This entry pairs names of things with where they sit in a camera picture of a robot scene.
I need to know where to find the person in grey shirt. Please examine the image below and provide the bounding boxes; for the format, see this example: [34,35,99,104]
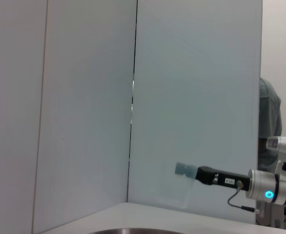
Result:
[258,78,283,173]

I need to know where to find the stainless steel mixing bowl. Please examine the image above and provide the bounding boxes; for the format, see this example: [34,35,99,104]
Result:
[88,228,187,234]

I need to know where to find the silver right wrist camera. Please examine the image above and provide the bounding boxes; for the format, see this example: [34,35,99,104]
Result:
[266,136,286,164]

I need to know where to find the right gripper cable with plug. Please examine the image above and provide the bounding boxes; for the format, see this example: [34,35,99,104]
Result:
[227,180,255,212]

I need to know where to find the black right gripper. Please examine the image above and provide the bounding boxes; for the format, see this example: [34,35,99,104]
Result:
[174,162,252,192]

